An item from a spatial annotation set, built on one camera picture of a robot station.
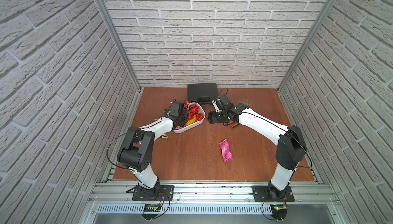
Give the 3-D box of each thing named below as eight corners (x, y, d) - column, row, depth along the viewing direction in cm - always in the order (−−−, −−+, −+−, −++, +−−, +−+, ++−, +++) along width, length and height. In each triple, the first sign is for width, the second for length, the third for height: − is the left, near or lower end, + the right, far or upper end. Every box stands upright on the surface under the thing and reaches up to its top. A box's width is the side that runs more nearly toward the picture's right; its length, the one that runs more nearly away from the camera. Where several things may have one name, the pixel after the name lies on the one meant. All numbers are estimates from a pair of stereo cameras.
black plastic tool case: (186, 106, 109) (186, 102, 106) (188, 84, 123) (188, 80, 120) (218, 106, 109) (218, 102, 106) (216, 84, 124) (216, 80, 120)
